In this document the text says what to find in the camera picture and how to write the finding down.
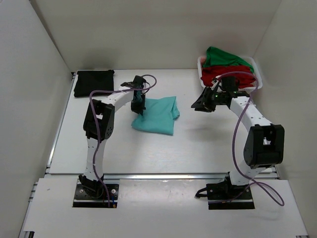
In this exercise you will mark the green t shirt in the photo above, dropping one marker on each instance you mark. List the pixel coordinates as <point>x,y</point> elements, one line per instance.
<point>218,57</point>

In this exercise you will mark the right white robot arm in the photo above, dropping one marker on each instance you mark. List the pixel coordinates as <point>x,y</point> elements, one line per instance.
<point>264,146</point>

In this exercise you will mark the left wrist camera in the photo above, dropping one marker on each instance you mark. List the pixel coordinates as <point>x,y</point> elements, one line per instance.
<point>137,83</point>

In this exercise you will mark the aluminium rail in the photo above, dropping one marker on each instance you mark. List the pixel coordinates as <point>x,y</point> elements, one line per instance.
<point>271,175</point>

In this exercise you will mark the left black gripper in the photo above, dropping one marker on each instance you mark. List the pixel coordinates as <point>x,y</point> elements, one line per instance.
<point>139,109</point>

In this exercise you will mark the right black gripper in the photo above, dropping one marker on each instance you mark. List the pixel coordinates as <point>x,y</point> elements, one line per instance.
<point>205,105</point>

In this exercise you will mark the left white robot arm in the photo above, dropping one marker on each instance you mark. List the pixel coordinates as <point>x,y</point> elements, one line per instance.
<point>98,126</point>

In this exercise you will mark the teal t shirt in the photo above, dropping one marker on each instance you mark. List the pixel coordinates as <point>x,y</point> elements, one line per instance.
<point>158,117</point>

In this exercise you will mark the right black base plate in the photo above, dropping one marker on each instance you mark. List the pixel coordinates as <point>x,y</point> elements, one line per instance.
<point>224,196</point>

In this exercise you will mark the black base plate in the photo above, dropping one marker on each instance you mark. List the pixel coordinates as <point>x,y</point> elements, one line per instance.
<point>224,196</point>
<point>83,198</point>

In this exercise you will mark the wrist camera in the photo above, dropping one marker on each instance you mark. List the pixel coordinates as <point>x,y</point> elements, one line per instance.
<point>137,83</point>
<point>225,84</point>

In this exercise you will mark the white plastic basket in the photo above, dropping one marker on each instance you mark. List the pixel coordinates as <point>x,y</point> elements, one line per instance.
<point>201,60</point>

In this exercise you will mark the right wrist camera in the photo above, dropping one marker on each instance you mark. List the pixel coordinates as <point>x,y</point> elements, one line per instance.
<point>225,84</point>

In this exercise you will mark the folded black t shirt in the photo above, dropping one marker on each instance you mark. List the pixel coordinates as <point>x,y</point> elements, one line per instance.
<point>89,81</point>

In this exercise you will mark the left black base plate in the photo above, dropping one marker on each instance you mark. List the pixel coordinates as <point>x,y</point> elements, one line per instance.
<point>83,198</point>

